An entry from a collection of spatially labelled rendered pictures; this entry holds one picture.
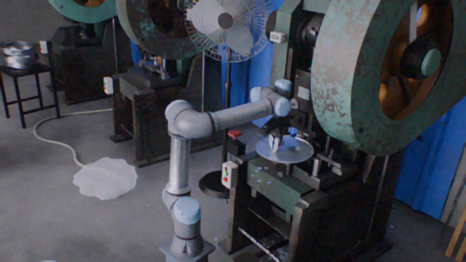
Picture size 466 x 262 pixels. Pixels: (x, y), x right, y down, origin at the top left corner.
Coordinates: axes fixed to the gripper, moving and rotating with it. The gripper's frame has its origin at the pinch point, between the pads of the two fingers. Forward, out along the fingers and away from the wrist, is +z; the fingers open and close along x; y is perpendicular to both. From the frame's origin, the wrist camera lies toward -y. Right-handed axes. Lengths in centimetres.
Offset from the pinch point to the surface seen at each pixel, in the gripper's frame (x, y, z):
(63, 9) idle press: 304, -4, -28
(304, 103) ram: -1.5, 17.0, -21.9
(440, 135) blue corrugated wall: -22, 135, 16
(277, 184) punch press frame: -4.2, 1.5, 18.0
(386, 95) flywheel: -40, 22, -37
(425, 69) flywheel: -53, 21, -51
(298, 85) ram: 4.2, 17.0, -29.6
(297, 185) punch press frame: -13.7, 5.4, 15.2
